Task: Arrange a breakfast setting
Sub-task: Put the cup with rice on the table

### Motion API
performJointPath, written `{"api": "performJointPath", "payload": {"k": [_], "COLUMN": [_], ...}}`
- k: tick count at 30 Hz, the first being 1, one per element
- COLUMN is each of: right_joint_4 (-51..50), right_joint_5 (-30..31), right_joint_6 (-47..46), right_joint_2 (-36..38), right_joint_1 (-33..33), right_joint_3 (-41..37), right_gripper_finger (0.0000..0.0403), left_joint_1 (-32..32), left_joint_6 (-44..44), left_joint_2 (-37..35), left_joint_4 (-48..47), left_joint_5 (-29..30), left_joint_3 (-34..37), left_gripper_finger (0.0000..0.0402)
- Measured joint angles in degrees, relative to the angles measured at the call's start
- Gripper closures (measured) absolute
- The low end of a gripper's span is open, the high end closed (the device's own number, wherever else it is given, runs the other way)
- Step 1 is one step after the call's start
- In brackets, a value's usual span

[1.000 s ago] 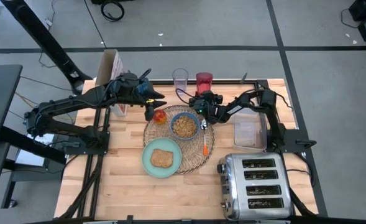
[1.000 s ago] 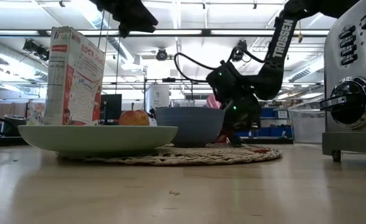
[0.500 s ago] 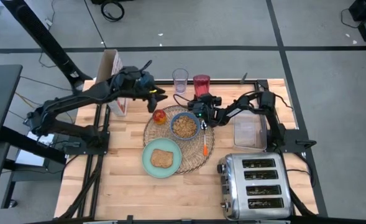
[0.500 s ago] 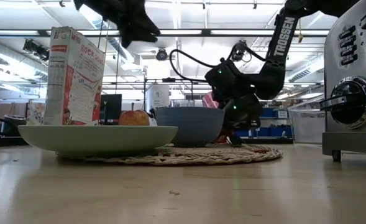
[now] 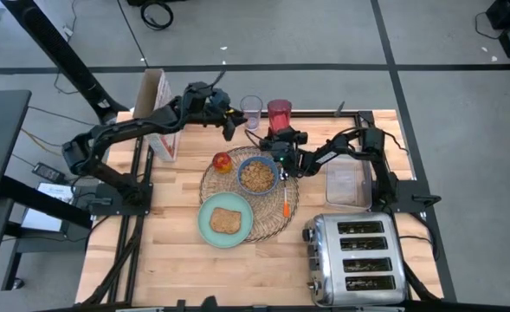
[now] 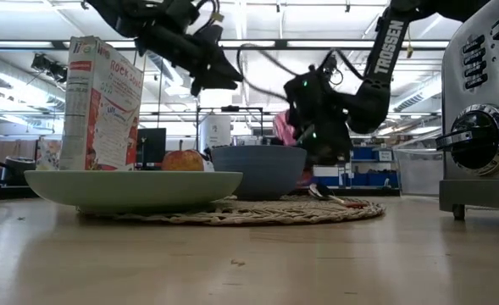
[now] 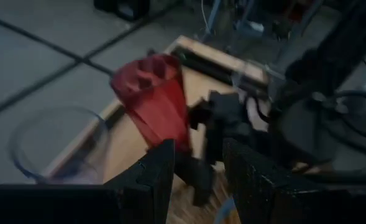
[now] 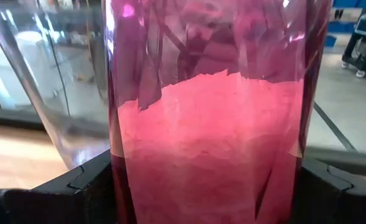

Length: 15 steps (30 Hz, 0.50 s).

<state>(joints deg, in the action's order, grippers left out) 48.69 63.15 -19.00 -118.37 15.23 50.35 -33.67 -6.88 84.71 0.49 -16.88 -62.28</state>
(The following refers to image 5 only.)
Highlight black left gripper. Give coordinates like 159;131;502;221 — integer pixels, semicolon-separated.
182;81;249;143

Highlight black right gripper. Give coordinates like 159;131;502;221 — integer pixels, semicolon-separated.
259;127;309;179

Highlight red plastic cup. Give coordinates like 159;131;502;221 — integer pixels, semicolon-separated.
267;99;294;136

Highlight red yellow apple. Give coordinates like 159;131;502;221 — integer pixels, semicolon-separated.
211;151;234;175

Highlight blue bowl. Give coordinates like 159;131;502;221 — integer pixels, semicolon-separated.
236;155;281;197

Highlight orange handled spoon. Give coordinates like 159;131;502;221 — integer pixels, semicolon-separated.
281;170;292;218

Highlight white red cereal box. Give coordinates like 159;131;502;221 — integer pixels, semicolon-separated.
132;68;183;163

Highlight brown toast slice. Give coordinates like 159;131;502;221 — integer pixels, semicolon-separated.
209;206;243;236

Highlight green plate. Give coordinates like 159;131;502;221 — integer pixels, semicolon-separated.
197;191;255;250

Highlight clear drinking glass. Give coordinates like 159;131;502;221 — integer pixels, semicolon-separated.
240;94;264;132

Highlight brown cereal flakes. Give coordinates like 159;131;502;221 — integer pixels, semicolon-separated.
240;159;276;193

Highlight round woven placemat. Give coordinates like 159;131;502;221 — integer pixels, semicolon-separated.
198;146;301;244

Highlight clear plastic container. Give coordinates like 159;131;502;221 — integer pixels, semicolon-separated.
325;156;374;210

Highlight silver four-slot toaster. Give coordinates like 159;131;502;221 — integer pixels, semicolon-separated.
301;211;408;308

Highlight black power adapter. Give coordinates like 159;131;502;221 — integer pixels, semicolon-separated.
31;161;68;185

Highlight white paper sheet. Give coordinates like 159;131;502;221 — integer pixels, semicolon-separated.
20;181;75;233

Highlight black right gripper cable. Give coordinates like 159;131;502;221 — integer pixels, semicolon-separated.
244;127;274;149

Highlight black metal table frame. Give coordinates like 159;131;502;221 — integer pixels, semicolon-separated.
81;107;457;312

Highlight coiled black floor cable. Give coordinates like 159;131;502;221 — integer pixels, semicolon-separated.
139;0;175;32

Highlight black toaster power cord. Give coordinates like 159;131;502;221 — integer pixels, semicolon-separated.
399;233;441;262

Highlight black camera stand column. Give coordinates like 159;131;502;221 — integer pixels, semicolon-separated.
1;0;128;126

